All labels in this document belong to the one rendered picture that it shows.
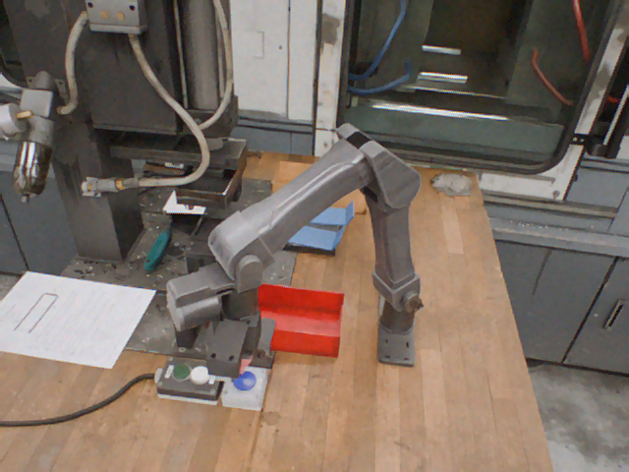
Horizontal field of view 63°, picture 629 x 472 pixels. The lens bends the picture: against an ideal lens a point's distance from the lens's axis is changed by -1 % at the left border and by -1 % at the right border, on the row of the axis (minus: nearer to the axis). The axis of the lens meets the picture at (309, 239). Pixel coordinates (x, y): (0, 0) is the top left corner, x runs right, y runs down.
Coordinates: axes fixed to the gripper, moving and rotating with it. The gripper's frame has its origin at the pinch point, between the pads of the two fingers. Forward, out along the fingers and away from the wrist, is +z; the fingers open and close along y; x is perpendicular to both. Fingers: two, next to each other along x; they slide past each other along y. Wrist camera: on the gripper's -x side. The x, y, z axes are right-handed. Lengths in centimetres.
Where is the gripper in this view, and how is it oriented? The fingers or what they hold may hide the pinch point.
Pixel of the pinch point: (242, 367)
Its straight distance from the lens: 89.4
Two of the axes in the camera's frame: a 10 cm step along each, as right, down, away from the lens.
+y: 9.9, 1.2, -0.7
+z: -0.5, 8.0, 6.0
